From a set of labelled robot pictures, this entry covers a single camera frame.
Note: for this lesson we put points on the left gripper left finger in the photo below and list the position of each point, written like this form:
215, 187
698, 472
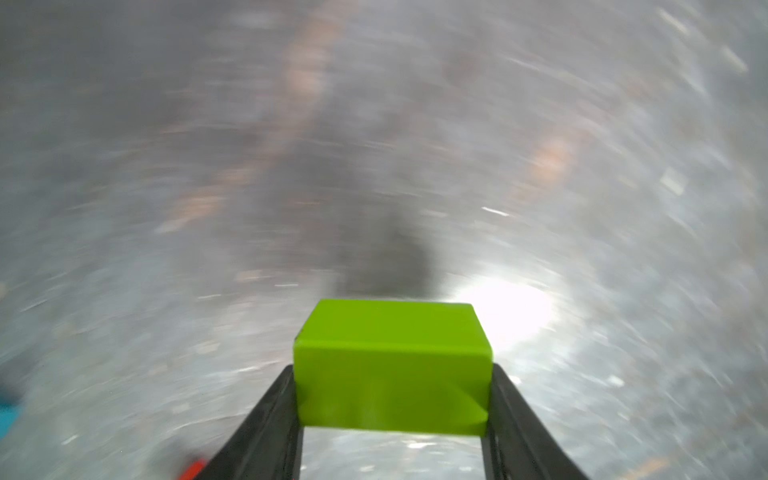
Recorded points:
268, 443

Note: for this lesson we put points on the green rectangular block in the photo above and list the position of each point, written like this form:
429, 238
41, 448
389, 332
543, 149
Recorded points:
399, 366

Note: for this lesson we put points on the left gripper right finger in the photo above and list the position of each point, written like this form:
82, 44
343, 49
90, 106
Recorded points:
516, 444

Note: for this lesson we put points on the red block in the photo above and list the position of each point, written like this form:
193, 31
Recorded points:
191, 471

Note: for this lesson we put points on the teal small block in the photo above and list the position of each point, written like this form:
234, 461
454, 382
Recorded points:
9, 413

